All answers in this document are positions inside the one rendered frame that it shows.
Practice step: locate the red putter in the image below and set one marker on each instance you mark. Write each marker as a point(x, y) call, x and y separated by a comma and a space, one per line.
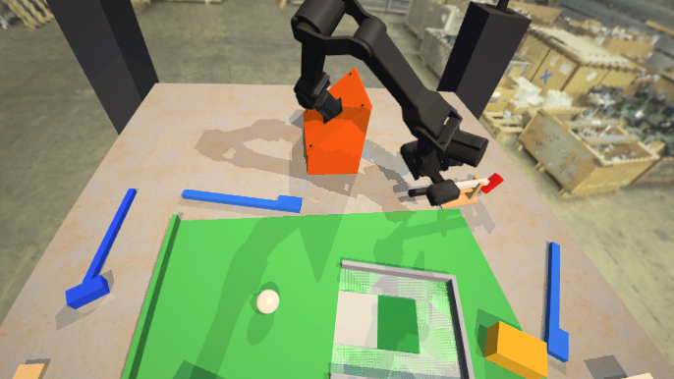
point(493, 180)

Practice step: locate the green putting mat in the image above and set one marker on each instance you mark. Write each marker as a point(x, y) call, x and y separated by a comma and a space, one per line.
point(206, 324)

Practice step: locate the white golf ball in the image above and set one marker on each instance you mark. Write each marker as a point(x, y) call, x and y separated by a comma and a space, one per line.
point(267, 301)

